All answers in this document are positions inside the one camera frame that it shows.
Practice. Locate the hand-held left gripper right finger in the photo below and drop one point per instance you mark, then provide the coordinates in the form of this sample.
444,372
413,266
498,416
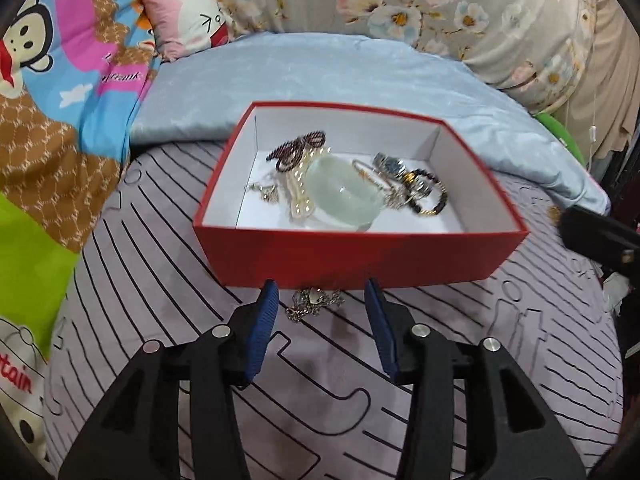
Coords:
382,330

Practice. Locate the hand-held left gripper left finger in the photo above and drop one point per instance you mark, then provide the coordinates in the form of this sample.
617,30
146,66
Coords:
262,330

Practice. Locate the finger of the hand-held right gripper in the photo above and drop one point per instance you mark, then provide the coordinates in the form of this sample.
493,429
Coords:
600,240

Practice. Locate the red cardboard box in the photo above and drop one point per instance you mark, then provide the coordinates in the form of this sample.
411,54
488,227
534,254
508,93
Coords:
350,260

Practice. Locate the silver earrings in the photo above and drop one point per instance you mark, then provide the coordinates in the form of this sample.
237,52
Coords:
265,191

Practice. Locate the pale green jade bangle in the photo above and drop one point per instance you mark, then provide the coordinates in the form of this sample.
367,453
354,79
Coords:
340,190

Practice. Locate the green plastic item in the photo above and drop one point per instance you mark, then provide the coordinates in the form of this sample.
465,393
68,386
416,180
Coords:
560,135

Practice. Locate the lilac striped bed sheet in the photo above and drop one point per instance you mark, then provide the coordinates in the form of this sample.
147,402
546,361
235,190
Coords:
150,285

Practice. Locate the pearl hair clip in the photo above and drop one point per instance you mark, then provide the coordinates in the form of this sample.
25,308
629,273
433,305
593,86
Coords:
300,200

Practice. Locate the beige cloth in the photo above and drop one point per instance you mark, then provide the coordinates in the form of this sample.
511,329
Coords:
615,85

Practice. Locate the silver wristwatch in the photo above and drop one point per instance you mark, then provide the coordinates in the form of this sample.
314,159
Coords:
390,162

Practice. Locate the light blue quilt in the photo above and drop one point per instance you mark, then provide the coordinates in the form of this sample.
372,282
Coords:
300,70

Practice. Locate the grey floral quilt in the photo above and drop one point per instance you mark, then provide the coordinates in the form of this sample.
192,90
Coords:
450,10

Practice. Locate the colourful cartoon blanket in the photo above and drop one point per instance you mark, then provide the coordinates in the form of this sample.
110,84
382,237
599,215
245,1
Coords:
50,110

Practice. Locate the pink cartoon pillow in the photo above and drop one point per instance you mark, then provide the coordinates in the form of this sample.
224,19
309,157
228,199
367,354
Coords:
185,15

